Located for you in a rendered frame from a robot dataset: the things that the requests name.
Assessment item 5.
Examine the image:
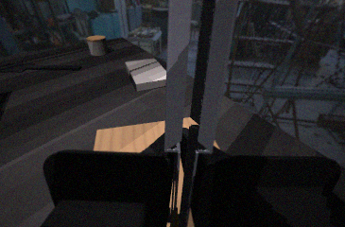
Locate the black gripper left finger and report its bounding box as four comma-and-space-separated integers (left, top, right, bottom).
43, 133, 175, 227

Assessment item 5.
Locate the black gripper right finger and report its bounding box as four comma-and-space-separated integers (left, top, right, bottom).
191, 146, 341, 227

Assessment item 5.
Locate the grey flat rectangular block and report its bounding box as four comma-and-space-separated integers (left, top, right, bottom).
125, 58, 166, 92

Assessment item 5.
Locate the light brown wooden board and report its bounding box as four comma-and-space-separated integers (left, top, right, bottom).
94, 117, 198, 214

